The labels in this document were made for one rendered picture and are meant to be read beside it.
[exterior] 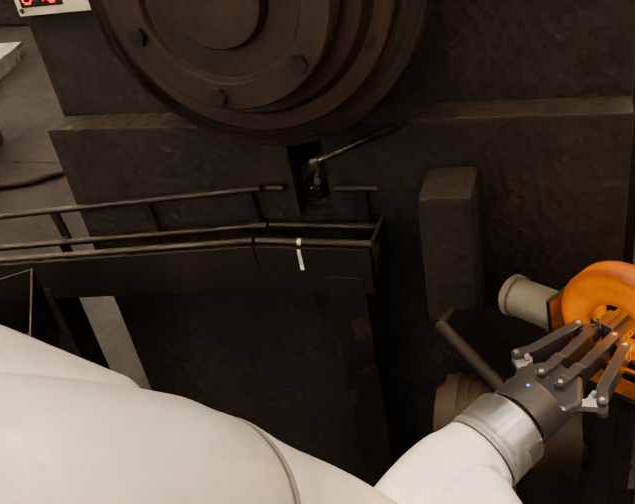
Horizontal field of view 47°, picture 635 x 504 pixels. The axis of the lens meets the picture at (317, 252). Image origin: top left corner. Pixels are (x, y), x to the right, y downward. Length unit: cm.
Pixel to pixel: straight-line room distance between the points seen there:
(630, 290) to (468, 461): 29
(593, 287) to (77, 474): 78
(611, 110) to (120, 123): 78
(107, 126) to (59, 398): 109
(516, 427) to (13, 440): 63
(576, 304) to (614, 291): 7
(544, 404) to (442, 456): 13
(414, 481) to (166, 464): 52
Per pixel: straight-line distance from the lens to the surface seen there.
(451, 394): 111
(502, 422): 79
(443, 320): 111
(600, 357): 90
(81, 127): 134
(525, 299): 102
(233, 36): 91
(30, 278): 125
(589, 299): 94
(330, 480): 42
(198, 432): 27
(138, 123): 129
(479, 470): 76
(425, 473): 75
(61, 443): 22
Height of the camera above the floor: 132
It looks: 33 degrees down
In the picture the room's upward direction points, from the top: 11 degrees counter-clockwise
